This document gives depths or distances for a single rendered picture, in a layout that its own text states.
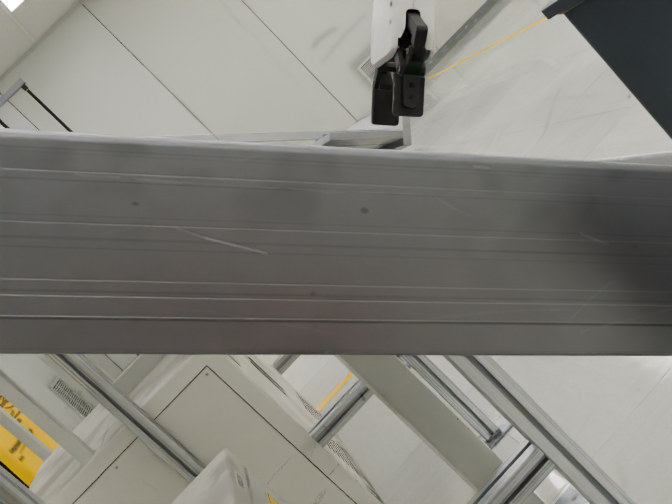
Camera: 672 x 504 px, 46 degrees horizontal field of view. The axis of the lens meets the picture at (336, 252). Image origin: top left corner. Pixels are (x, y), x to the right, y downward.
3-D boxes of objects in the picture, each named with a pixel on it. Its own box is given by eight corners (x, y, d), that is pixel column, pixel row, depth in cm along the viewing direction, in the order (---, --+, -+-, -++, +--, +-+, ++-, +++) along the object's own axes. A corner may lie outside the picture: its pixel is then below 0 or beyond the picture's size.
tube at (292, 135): (0, 149, 97) (-1, 140, 97) (2, 151, 98) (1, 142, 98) (390, 136, 109) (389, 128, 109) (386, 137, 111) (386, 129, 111)
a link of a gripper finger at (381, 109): (402, 66, 89) (399, 125, 89) (394, 71, 92) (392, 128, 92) (374, 64, 88) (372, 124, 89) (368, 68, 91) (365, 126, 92)
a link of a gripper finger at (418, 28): (430, -3, 76) (426, 56, 76) (408, 12, 83) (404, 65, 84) (418, -4, 76) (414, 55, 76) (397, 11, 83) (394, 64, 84)
